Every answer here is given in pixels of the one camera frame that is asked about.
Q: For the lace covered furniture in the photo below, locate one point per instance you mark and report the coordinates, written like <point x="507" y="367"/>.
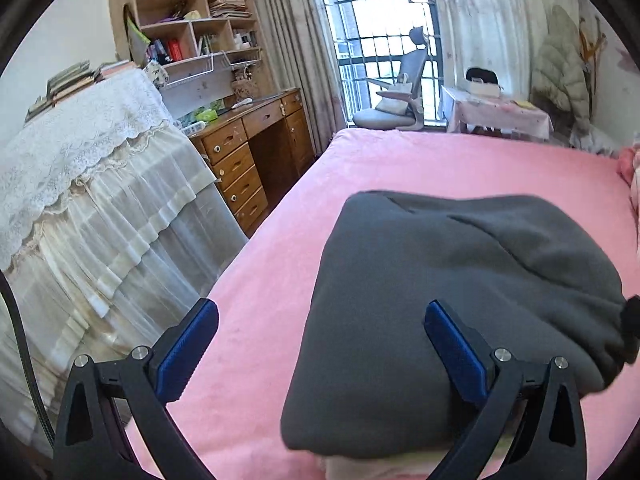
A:
<point x="100" y="185"/>

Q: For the pink printed pillow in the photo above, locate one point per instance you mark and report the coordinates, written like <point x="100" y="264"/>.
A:
<point x="631" y="160"/>

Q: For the wooden coat rack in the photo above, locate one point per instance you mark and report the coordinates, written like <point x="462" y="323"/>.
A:
<point x="592" y="45"/>

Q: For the wooden desk with drawers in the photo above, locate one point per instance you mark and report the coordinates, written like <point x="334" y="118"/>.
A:
<point x="260" y="150"/>

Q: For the wooden bookshelf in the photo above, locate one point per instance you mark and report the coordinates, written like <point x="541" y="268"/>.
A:
<point x="170" y="5"/>

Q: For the beige curtain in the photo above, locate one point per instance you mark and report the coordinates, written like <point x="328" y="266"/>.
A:
<point x="500" y="20"/>
<point x="295" y="50"/>

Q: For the grey office chair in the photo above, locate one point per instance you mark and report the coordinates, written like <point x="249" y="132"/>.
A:
<point x="400" y="90"/>

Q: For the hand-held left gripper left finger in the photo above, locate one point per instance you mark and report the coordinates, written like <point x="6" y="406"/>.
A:
<point x="187" y="345"/>

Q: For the pink bed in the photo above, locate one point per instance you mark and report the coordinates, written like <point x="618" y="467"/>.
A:
<point x="280" y="210"/>

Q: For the grey two-tone sweatshirt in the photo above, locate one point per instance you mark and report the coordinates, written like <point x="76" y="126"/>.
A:
<point x="425" y="260"/>

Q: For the barred window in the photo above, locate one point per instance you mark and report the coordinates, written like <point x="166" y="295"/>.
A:
<point x="380" y="20"/>

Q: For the green tissue pack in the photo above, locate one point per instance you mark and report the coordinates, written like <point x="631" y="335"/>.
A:
<point x="207" y="112"/>

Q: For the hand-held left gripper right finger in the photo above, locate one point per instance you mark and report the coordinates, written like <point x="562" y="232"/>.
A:
<point x="455" y="355"/>

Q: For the small table with tablecloth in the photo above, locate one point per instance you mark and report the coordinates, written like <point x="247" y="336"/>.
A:
<point x="500" y="115"/>

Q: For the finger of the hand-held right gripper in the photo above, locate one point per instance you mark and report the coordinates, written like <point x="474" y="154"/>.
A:
<point x="631" y="320"/>

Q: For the beige puffer coat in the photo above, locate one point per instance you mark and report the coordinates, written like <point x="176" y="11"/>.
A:
<point x="562" y="70"/>

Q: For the stack of books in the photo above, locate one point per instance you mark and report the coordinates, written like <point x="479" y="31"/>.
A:
<point x="75" y="80"/>

